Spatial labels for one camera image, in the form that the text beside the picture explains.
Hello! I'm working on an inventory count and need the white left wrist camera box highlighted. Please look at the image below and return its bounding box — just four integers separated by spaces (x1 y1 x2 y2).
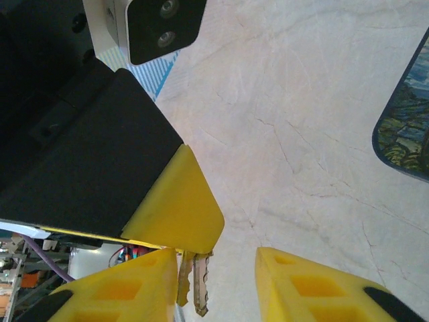
82 0 208 66

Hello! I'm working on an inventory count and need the brass key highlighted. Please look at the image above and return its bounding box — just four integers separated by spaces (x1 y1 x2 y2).
192 253 215 318

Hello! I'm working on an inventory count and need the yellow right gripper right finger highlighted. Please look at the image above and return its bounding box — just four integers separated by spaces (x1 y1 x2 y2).
255 246 428 322

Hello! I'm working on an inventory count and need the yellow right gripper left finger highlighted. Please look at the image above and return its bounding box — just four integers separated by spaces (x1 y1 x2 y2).
9 248 178 322

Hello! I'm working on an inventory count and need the blue starry night print box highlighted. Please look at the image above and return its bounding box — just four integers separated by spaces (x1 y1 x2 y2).
371 26 429 184

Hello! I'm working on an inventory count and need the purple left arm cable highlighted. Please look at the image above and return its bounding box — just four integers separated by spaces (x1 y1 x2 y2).
20 233 76 282

